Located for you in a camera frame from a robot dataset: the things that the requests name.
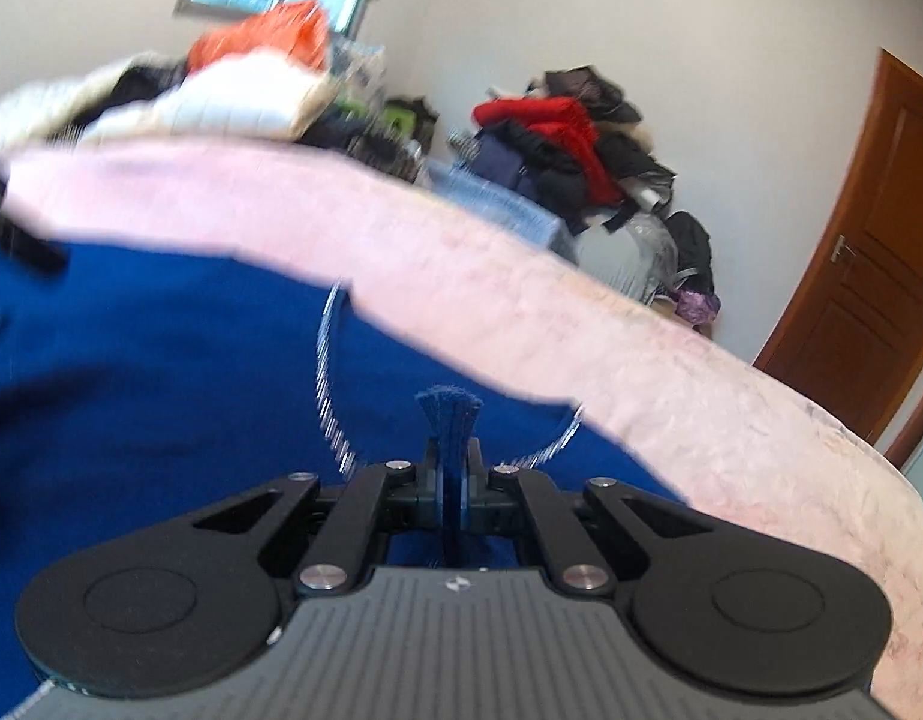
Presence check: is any purple plastic bag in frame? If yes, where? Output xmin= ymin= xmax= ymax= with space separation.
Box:
xmin=672 ymin=289 xmax=722 ymax=327

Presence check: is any light blue dotted blanket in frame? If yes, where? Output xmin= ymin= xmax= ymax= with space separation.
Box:
xmin=423 ymin=161 xmax=582 ymax=263

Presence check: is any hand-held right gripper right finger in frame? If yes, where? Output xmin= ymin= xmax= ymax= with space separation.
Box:
xmin=459 ymin=437 xmax=715 ymax=596

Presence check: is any dark jacket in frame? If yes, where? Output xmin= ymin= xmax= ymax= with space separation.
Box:
xmin=105 ymin=64 xmax=188 ymax=106

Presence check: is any floral pillow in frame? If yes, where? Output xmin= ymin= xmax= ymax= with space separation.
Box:
xmin=330 ymin=37 xmax=387 ymax=102

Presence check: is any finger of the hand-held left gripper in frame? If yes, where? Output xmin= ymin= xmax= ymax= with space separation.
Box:
xmin=0 ymin=154 xmax=70 ymax=278

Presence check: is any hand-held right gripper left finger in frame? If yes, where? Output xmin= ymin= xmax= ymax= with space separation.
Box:
xmin=192 ymin=437 xmax=452 ymax=595

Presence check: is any pile of dark clothes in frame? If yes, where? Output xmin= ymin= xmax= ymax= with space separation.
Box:
xmin=450 ymin=67 xmax=680 ymax=233

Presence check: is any black bag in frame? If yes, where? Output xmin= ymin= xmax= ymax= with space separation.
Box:
xmin=663 ymin=210 xmax=715 ymax=297

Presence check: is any red garment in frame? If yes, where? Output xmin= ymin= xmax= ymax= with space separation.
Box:
xmin=472 ymin=96 xmax=627 ymax=203

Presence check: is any brown wooden door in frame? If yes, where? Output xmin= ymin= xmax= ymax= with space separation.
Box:
xmin=753 ymin=49 xmax=923 ymax=443

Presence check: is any blue knit top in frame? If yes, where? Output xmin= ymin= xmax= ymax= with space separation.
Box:
xmin=0 ymin=240 xmax=691 ymax=720

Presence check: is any clear plastic bag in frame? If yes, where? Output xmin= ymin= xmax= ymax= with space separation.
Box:
xmin=618 ymin=210 xmax=680 ymax=301

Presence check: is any pink floral bedsheet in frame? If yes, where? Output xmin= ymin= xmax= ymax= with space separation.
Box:
xmin=0 ymin=136 xmax=923 ymax=720

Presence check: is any orange plastic bag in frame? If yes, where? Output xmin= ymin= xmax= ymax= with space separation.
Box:
xmin=187 ymin=0 xmax=335 ymax=76

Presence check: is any white puffer jacket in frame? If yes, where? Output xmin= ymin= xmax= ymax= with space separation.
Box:
xmin=0 ymin=49 xmax=338 ymax=158

